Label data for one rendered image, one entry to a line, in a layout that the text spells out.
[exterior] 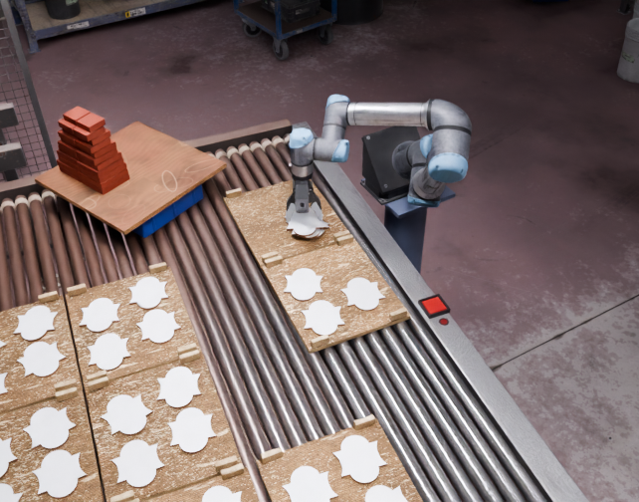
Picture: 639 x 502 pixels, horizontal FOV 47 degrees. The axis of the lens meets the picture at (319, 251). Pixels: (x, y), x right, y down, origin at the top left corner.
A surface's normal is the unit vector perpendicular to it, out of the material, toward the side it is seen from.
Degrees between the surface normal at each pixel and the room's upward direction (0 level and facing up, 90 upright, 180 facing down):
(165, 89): 0
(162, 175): 0
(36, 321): 0
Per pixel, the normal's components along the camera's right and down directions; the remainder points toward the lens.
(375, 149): 0.34, -0.10
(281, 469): -0.01, -0.75
